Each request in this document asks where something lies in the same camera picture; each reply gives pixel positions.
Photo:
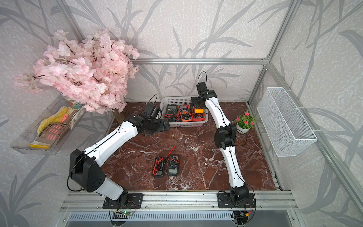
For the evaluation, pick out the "clear acrylic wall shelf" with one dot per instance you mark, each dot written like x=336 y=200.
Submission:
x=26 y=143

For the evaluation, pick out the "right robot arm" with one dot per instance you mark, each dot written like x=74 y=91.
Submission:
x=224 y=139

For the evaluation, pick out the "brown pink slotted tool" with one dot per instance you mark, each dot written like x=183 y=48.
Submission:
x=51 y=133

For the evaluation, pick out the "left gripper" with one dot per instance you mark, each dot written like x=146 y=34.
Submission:
x=162 y=126

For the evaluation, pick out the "white wire wall basket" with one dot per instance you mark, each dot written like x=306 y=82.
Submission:
x=287 y=129

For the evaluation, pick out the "dark grey green multimeter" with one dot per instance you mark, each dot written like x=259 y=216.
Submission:
x=173 y=163

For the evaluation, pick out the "yellow mesh item on shelf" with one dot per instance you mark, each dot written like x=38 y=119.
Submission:
x=55 y=118

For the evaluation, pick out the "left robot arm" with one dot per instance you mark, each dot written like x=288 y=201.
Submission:
x=85 y=166

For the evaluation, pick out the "pink cherry blossom tree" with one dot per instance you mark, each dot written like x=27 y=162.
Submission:
x=93 y=72

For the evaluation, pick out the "orange multimeter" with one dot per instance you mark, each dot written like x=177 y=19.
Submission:
x=185 y=113

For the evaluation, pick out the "white plastic basket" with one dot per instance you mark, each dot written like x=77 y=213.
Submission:
x=181 y=100

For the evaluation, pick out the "small black multimeter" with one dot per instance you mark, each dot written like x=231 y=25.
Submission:
x=159 y=167

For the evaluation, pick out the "yellow multimeter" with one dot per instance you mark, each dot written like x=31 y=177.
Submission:
x=198 y=110

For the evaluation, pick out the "small potted pink flowers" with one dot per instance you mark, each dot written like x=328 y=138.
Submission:
x=244 y=122

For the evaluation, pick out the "large red multimeter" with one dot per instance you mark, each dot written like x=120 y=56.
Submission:
x=198 y=117

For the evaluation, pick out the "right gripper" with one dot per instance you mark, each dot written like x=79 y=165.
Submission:
x=194 y=102

